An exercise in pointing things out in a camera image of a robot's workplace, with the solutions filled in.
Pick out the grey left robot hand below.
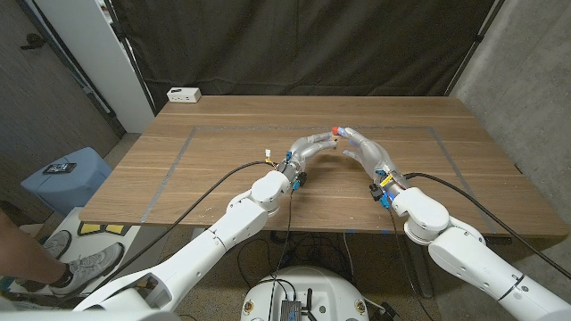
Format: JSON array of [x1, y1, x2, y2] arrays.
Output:
[[278, 130, 339, 182]]

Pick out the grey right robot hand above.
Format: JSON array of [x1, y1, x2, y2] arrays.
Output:
[[337, 126, 410, 197]]

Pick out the black backdrop curtain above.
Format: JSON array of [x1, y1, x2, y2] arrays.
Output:
[[109, 0, 508, 102]]

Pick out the grey table leg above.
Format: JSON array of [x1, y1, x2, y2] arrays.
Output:
[[409, 244, 434, 299]]

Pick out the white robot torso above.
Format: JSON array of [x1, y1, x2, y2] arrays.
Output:
[[240, 266, 370, 321]]

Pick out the white power strip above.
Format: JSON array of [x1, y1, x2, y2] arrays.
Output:
[[167, 86, 203, 104]]

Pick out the black backdrop stand pole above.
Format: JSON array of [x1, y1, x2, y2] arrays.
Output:
[[103, 0, 158, 117], [443, 0, 508, 97]]

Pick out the white pillar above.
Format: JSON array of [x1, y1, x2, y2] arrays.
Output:
[[33, 0, 155, 134]]

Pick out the grey sneaker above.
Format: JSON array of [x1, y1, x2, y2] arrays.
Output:
[[48, 243, 125, 295], [42, 229, 72, 262]]

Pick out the blue stool with phone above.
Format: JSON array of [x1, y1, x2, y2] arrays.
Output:
[[20, 147, 112, 215]]

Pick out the black phone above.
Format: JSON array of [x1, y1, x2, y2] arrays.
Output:
[[42, 162, 78, 175]]

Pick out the person's bare leg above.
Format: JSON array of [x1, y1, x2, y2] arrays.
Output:
[[0, 211, 75, 289]]

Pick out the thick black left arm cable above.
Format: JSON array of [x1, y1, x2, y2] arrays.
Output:
[[88, 160, 277, 295]]

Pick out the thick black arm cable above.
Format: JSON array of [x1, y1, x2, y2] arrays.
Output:
[[404, 172, 571, 281], [88, 160, 277, 295]]

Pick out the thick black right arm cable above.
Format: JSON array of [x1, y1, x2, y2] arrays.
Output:
[[404, 172, 571, 281]]

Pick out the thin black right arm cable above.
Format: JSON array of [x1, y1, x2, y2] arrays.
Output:
[[385, 207, 436, 321]]

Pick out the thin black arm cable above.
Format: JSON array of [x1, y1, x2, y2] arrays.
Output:
[[385, 207, 436, 321], [267, 190, 294, 321]]

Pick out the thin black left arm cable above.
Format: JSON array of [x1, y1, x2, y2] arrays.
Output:
[[267, 190, 294, 321]]

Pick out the black floor cables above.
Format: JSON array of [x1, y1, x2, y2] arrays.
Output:
[[236, 230, 353, 289]]

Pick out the black wall rail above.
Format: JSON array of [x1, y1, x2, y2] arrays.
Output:
[[16, 0, 127, 137]]

